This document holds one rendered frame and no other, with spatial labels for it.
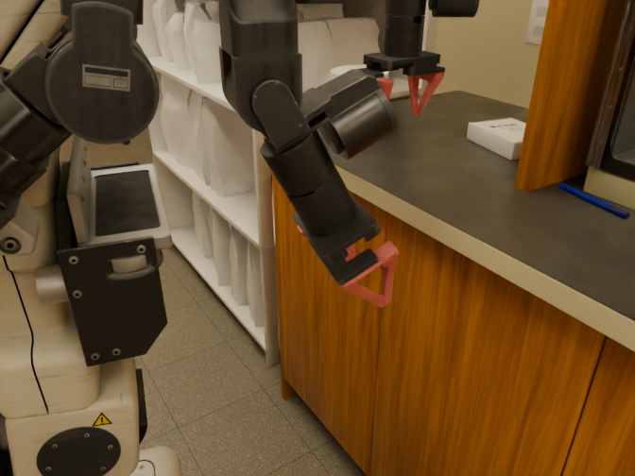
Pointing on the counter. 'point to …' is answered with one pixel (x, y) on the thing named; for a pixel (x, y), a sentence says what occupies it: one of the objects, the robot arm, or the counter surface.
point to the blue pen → (594, 200)
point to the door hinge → (606, 91)
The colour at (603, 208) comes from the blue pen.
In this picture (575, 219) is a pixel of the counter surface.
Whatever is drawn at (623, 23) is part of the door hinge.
